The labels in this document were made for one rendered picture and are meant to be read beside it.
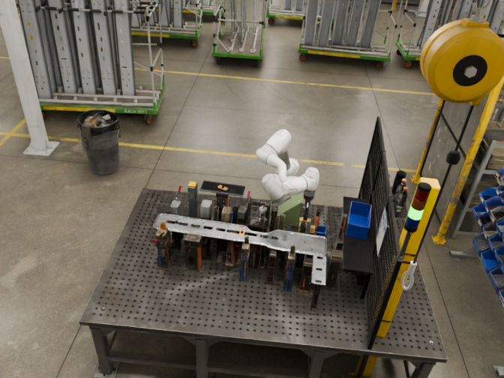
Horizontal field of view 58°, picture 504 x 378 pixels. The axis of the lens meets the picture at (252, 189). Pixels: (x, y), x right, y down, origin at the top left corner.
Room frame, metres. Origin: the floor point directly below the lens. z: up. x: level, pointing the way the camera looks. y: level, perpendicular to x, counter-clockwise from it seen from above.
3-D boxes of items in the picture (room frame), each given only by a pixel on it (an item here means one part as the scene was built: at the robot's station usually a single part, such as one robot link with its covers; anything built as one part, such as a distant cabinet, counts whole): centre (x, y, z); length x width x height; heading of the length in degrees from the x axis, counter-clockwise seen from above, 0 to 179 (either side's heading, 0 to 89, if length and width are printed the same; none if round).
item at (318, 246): (2.68, 0.08, 1.00); 1.38 x 0.22 x 0.02; 83
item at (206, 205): (2.89, 0.36, 0.90); 0.13 x 0.10 x 0.41; 173
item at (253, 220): (2.88, -0.07, 0.94); 0.18 x 0.13 x 0.49; 83
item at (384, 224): (2.46, -0.94, 1.30); 0.23 x 0.02 x 0.31; 173
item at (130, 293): (2.73, -0.17, 0.68); 2.56 x 1.61 x 0.04; 88
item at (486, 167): (4.45, -2.59, 0.65); 1.00 x 0.50 x 1.30; 178
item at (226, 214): (2.86, 0.20, 0.89); 0.13 x 0.11 x 0.38; 173
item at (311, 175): (2.62, -0.40, 1.60); 0.13 x 0.11 x 0.16; 126
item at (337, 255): (2.47, -0.66, 0.88); 0.08 x 0.08 x 0.36; 83
